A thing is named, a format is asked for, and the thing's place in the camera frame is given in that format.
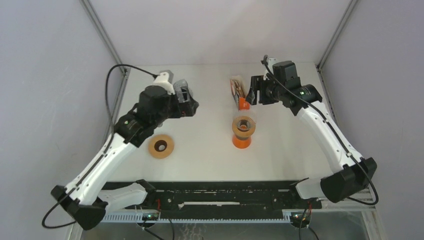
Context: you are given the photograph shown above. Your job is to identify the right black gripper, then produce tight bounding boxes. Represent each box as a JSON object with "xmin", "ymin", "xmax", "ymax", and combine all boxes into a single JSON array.
[{"xmin": 244, "ymin": 75, "xmax": 284, "ymax": 106}]

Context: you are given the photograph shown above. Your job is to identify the clear glass dripper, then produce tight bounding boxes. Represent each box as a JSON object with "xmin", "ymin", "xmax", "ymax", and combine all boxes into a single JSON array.
[{"xmin": 232, "ymin": 109, "xmax": 257, "ymax": 123}]

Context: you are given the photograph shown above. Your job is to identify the small wooden dripper ring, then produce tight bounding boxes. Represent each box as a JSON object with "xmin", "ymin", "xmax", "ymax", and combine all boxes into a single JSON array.
[{"xmin": 231, "ymin": 115, "xmax": 257, "ymax": 140}]

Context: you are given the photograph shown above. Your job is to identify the orange glass carafe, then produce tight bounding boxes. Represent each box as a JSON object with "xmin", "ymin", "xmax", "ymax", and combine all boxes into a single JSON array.
[{"xmin": 232, "ymin": 133, "xmax": 252, "ymax": 149}]

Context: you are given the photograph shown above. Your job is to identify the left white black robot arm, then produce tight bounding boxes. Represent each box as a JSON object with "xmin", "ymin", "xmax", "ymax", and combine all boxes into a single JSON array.
[{"xmin": 51, "ymin": 85, "xmax": 199, "ymax": 230}]

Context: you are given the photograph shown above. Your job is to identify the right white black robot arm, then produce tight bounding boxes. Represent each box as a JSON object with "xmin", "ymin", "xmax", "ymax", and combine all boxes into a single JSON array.
[{"xmin": 246, "ymin": 55, "xmax": 379, "ymax": 208}]

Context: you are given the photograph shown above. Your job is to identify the orange coffee filter box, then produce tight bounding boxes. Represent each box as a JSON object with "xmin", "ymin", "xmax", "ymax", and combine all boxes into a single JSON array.
[{"xmin": 229, "ymin": 75, "xmax": 251, "ymax": 110}]

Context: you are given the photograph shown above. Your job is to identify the grey glass carafe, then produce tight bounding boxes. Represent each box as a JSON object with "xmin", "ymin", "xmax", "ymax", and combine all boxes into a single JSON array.
[{"xmin": 173, "ymin": 79, "xmax": 191, "ymax": 103}]

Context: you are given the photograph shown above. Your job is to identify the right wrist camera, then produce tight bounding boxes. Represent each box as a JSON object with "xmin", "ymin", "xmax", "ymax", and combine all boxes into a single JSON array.
[{"xmin": 262, "ymin": 55, "xmax": 278, "ymax": 73}]

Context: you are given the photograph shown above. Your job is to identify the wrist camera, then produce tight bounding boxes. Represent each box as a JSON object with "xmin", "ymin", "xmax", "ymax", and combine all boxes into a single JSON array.
[
  {"xmin": 262, "ymin": 55, "xmax": 278, "ymax": 73},
  {"xmin": 152, "ymin": 70, "xmax": 175, "ymax": 95}
]

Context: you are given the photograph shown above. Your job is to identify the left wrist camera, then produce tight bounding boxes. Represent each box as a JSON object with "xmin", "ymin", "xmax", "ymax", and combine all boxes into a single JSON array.
[{"xmin": 152, "ymin": 70, "xmax": 175, "ymax": 95}]

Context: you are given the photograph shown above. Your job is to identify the large wooden dripper ring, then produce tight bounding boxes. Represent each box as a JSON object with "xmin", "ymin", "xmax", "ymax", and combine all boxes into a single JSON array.
[{"xmin": 148, "ymin": 134, "xmax": 175, "ymax": 160}]

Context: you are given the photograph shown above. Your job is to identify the black mounting base plate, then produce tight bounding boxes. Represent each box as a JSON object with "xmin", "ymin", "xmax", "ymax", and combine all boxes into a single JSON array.
[{"xmin": 99, "ymin": 180, "xmax": 324, "ymax": 220}]

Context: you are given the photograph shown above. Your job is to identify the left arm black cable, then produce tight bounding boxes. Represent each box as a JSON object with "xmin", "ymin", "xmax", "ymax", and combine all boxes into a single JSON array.
[{"xmin": 41, "ymin": 64, "xmax": 159, "ymax": 229}]

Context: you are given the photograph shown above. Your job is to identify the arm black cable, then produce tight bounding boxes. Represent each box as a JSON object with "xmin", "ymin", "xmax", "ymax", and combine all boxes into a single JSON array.
[
  {"xmin": 261, "ymin": 54, "xmax": 380, "ymax": 206},
  {"xmin": 41, "ymin": 64, "xmax": 159, "ymax": 229}
]

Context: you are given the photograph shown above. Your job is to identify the white cable duct strip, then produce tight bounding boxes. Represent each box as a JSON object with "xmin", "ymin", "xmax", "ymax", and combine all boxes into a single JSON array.
[{"xmin": 102, "ymin": 211, "xmax": 292, "ymax": 224}]

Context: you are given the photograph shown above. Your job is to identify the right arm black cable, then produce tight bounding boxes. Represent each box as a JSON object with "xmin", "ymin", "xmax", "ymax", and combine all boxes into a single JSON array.
[{"xmin": 261, "ymin": 54, "xmax": 380, "ymax": 206}]

